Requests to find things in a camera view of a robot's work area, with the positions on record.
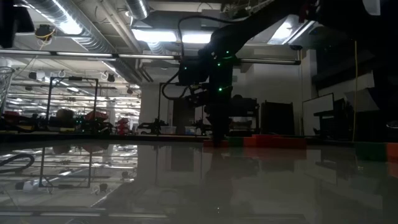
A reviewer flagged black monitor screen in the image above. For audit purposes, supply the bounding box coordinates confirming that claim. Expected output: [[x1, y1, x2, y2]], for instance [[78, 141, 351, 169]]
[[229, 95, 259, 119]]

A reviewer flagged ceiling cable reel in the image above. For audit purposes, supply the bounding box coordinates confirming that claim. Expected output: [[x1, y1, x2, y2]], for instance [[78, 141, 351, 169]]
[[34, 24, 57, 41]]

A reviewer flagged small green block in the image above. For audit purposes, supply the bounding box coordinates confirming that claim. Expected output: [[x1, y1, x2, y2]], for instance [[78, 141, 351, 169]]
[[354, 142, 388, 162]]

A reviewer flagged whiteboard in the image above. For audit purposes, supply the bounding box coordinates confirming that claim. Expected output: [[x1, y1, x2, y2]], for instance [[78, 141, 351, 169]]
[[302, 92, 336, 135]]

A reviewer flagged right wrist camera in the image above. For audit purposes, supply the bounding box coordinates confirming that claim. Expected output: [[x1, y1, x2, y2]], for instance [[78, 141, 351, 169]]
[[178, 58, 210, 87]]

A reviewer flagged orange block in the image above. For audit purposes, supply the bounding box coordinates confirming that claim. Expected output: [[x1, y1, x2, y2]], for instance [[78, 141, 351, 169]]
[[386, 142, 398, 162], [254, 134, 295, 149]]

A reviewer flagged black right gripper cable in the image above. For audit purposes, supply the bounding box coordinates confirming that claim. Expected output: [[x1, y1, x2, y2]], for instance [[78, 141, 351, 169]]
[[160, 14, 237, 101]]

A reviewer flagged black background desk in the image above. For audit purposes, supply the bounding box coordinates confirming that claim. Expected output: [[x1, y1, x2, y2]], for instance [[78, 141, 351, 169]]
[[313, 98, 355, 141]]

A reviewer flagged long horizontal light bar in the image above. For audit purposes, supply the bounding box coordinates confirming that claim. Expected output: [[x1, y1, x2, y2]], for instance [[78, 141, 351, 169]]
[[0, 49, 302, 66]]

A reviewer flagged red background bin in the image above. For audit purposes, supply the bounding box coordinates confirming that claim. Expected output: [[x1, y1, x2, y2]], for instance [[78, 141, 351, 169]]
[[2, 111, 24, 128]]

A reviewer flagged red background machine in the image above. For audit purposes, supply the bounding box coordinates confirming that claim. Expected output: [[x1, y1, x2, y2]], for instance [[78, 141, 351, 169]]
[[114, 117, 131, 134]]

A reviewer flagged background robot station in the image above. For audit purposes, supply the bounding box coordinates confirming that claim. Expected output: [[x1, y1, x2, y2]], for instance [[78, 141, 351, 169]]
[[30, 107, 113, 134]]

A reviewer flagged white ceiling duct box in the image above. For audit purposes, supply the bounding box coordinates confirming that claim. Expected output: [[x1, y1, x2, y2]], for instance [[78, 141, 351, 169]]
[[362, 0, 382, 16]]

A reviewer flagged black cabinet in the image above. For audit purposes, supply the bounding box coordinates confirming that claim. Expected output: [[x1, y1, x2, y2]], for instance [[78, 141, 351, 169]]
[[260, 101, 295, 135]]

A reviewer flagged black gantry frame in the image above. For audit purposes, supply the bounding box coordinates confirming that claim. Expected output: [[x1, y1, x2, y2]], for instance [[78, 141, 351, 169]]
[[45, 76, 100, 129], [157, 82, 206, 131]]

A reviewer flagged rectangular metal ceiling duct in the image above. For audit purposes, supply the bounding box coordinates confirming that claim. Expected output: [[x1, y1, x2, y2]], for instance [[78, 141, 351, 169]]
[[245, 12, 320, 45]]

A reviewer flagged ceiling light panel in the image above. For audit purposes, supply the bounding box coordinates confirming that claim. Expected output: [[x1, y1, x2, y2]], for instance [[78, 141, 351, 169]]
[[131, 29, 178, 44], [182, 32, 214, 45]]

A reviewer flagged clear plastic bin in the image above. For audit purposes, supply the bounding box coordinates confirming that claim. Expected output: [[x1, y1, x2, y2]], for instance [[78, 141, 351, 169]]
[[0, 66, 16, 116]]

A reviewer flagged white plastic surface sheet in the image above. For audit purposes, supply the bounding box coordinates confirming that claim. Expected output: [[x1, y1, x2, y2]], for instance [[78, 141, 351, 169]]
[[0, 136, 398, 224]]

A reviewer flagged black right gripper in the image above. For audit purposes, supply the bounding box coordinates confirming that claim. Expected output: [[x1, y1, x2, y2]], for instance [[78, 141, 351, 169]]
[[185, 49, 239, 147]]

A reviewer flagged person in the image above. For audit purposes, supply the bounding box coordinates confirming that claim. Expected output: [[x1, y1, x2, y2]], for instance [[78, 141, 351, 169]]
[[57, 108, 76, 122]]

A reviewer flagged ribbed silver ceiling duct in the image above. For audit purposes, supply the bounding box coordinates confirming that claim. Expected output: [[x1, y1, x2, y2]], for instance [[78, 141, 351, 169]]
[[18, 0, 147, 83]]

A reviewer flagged round silver duct pipe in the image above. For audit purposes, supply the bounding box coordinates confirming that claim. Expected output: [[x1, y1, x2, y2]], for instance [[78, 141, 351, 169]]
[[125, 0, 150, 21]]

